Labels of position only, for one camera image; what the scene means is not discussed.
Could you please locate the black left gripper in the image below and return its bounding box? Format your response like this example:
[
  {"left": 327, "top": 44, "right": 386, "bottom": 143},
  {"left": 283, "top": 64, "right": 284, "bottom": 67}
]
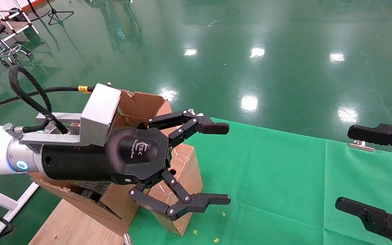
[{"left": 41, "top": 110, "right": 231, "bottom": 221}]

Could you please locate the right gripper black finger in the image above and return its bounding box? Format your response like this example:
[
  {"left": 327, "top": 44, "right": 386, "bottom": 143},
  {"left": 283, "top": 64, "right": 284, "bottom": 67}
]
[
  {"left": 335, "top": 196, "right": 392, "bottom": 245},
  {"left": 347, "top": 123, "right": 392, "bottom": 164}
]

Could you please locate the small taped cardboard box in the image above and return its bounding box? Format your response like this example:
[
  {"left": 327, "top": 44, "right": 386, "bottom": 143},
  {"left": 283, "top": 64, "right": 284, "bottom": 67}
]
[{"left": 147, "top": 144, "right": 203, "bottom": 237}]

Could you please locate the large open cardboard carton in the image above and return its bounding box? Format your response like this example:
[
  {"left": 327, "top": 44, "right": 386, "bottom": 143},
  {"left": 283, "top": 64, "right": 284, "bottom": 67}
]
[{"left": 29, "top": 89, "right": 173, "bottom": 238}]

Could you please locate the green cloth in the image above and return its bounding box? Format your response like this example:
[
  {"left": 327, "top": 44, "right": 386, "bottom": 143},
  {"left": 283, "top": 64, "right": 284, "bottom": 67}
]
[{"left": 128, "top": 117, "right": 392, "bottom": 245}]

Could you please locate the black tripod stand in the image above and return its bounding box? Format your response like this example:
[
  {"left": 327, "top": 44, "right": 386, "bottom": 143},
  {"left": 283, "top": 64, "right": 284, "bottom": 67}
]
[{"left": 46, "top": 0, "right": 75, "bottom": 26}]

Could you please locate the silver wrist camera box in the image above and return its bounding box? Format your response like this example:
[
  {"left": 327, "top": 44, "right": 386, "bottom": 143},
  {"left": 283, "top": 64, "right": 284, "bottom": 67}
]
[{"left": 21, "top": 83, "right": 121, "bottom": 147}]

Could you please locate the black cable with yellow tag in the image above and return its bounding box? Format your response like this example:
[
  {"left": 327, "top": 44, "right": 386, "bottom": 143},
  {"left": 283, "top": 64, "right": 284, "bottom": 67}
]
[{"left": 0, "top": 85, "right": 95, "bottom": 113}]

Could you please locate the thick black sleeved cable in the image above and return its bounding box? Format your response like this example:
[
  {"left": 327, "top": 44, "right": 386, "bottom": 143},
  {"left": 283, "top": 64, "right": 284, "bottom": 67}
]
[{"left": 8, "top": 65, "right": 70, "bottom": 135}]

